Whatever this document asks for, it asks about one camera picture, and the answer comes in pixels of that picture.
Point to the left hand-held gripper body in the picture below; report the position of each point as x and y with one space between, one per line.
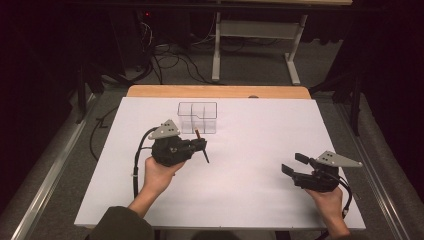
170 150

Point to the black tripod stand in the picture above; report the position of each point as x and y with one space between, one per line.
355 100
83 90

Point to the metal floor rail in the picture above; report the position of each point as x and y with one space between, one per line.
50 173
380 186

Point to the clear acrylic pen organizer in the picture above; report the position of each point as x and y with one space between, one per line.
197 116

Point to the dark computer tower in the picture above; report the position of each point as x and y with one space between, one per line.
160 30

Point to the person's left hand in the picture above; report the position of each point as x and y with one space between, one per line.
158 176

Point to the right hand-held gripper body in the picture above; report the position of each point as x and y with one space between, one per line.
316 178

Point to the wooden table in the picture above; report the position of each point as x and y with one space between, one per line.
216 91

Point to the white table board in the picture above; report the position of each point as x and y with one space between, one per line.
250 183

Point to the person's right hand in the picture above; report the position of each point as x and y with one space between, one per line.
328 200

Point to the white metal desk frame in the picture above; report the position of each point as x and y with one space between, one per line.
220 50

